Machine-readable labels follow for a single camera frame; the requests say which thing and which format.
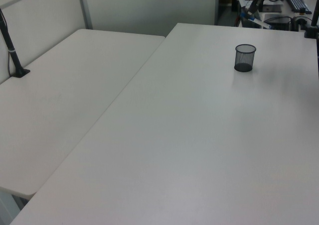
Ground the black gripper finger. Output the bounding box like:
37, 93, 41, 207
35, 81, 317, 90
246, 0, 262, 15

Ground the white marker with blue cap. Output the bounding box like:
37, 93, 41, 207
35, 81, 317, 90
240, 12, 272, 29

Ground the white background desk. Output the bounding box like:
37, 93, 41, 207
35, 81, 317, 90
236, 0, 319, 32

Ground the black computer keyboard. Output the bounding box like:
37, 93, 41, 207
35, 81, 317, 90
284, 0, 313, 14

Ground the black mesh pen cup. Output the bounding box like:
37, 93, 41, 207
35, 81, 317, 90
233, 44, 257, 73

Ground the white side table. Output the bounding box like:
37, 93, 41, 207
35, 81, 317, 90
0, 28, 166, 197

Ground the black pole with white tie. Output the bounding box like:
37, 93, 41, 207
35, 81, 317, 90
0, 8, 31, 79

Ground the black camera pole with clamp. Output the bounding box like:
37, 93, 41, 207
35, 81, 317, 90
303, 0, 319, 39

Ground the grey partition frame post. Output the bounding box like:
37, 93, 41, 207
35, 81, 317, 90
76, 0, 93, 29

